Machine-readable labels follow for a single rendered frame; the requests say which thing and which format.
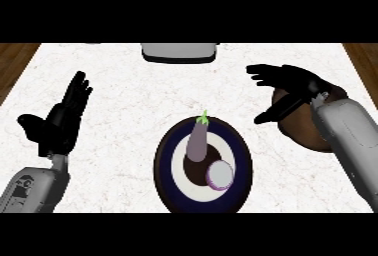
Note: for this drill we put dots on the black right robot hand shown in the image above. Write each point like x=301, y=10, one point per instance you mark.
x=289, y=85

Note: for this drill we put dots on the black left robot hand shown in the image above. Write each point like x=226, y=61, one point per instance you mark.
x=61, y=123

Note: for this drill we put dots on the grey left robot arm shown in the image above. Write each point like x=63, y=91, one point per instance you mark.
x=35, y=186

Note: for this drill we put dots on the brown round pan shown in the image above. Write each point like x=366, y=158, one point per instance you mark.
x=300, y=130

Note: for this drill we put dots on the purple eggplant with green stem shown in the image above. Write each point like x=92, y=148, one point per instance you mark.
x=198, y=140

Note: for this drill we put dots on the dark blue and white plate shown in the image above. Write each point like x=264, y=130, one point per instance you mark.
x=201, y=196

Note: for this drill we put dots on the grey appliance with dark base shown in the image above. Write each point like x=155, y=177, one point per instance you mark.
x=179, y=52

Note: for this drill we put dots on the purple rimmed pale can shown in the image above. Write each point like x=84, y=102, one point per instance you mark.
x=220, y=175

